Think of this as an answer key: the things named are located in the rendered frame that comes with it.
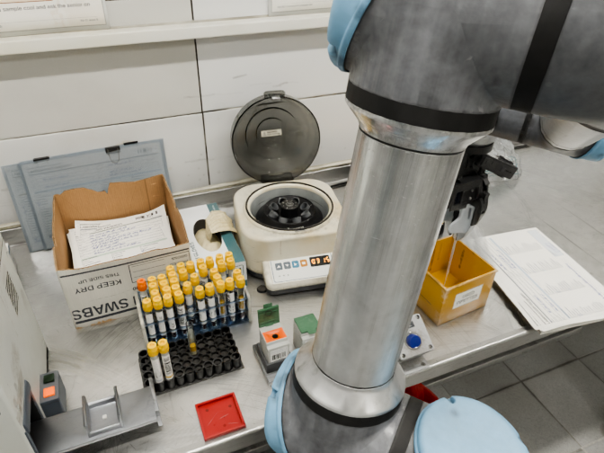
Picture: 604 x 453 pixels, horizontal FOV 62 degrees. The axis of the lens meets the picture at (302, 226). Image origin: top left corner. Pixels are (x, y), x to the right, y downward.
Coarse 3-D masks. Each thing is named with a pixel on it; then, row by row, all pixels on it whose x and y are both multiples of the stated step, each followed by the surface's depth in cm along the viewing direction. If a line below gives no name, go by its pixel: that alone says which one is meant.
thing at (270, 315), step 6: (264, 306) 87; (270, 306) 88; (276, 306) 88; (258, 312) 87; (264, 312) 88; (270, 312) 88; (276, 312) 89; (258, 318) 88; (264, 318) 88; (270, 318) 89; (276, 318) 89; (264, 324) 89; (270, 324) 89
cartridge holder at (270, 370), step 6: (258, 342) 91; (258, 348) 91; (258, 354) 92; (258, 360) 92; (264, 360) 88; (276, 360) 88; (282, 360) 88; (264, 366) 89; (270, 366) 88; (276, 366) 88; (264, 372) 89; (270, 372) 88; (276, 372) 89; (270, 378) 88; (270, 384) 87
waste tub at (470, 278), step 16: (448, 240) 108; (432, 256) 109; (448, 256) 112; (464, 256) 107; (480, 256) 103; (432, 272) 112; (464, 272) 108; (480, 272) 104; (432, 288) 98; (448, 288) 95; (464, 288) 97; (480, 288) 100; (416, 304) 105; (432, 304) 100; (448, 304) 98; (464, 304) 101; (480, 304) 104; (432, 320) 101; (448, 320) 101
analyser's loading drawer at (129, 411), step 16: (96, 400) 79; (112, 400) 80; (128, 400) 80; (144, 400) 80; (64, 416) 78; (80, 416) 78; (96, 416) 78; (112, 416) 78; (128, 416) 78; (144, 416) 78; (160, 416) 78; (32, 432) 75; (48, 432) 76; (64, 432) 76; (80, 432) 76; (96, 432) 75; (112, 432) 76; (48, 448) 74; (64, 448) 74
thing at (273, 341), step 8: (264, 328) 89; (272, 328) 89; (280, 328) 89; (264, 336) 87; (272, 336) 88; (280, 336) 87; (264, 344) 87; (272, 344) 86; (280, 344) 87; (288, 344) 87; (264, 352) 89; (272, 352) 86; (280, 352) 87; (288, 352) 88; (272, 360) 88
